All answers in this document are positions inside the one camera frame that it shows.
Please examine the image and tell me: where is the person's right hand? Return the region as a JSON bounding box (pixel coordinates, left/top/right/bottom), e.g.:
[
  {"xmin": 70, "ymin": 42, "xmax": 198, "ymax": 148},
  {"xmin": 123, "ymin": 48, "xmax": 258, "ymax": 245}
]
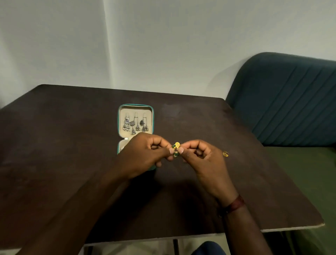
[{"xmin": 178, "ymin": 139, "xmax": 239, "ymax": 208}]

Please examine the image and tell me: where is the red thread wristband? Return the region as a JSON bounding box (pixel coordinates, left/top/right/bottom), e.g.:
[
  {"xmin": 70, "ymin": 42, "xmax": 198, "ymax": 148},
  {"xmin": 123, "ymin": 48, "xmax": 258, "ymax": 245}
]
[{"xmin": 219, "ymin": 195, "xmax": 246, "ymax": 218}]

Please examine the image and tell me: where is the green fabric cover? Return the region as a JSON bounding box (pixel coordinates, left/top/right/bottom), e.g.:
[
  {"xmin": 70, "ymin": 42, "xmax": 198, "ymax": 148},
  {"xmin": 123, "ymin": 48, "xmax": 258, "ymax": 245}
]
[{"xmin": 262, "ymin": 146, "xmax": 336, "ymax": 255}]

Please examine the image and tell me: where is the person's left forearm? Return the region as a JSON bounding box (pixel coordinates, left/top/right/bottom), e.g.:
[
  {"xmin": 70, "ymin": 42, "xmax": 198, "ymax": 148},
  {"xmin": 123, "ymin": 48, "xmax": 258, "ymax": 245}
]
[{"xmin": 15, "ymin": 168, "xmax": 132, "ymax": 255}]

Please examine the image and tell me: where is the person's left hand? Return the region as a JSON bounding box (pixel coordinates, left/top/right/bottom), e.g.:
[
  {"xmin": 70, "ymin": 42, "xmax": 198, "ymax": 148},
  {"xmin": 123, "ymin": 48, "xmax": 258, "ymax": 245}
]
[{"xmin": 117, "ymin": 132, "xmax": 175, "ymax": 181}]

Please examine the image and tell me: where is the teal jewelry box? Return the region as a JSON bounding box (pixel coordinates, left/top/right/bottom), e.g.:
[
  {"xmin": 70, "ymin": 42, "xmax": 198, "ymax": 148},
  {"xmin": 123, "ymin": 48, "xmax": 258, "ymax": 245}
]
[{"xmin": 117, "ymin": 104, "xmax": 157, "ymax": 172}]

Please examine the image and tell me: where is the person's blue trouser leg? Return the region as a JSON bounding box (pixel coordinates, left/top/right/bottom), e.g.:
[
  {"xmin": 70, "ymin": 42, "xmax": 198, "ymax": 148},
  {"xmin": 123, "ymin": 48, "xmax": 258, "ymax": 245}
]
[{"xmin": 191, "ymin": 241, "xmax": 227, "ymax": 255}]

